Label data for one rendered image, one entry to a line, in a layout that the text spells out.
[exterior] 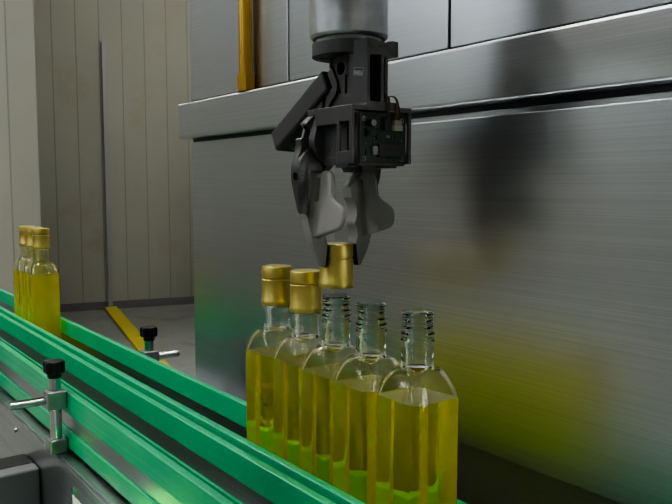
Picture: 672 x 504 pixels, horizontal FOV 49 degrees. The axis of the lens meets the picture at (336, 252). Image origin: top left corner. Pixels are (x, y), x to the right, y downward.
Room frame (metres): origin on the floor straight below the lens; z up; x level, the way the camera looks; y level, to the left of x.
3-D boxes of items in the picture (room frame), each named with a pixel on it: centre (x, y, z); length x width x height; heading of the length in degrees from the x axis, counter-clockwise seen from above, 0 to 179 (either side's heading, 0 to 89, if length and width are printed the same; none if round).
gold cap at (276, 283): (0.83, 0.07, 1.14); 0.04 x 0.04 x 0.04
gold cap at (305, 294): (0.79, 0.03, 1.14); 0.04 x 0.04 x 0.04
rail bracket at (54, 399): (1.01, 0.41, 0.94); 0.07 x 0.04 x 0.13; 127
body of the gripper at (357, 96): (0.72, -0.02, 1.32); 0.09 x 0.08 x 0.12; 36
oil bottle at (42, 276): (1.59, 0.63, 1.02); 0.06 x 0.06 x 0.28; 37
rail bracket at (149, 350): (1.28, 0.31, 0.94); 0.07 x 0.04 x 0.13; 127
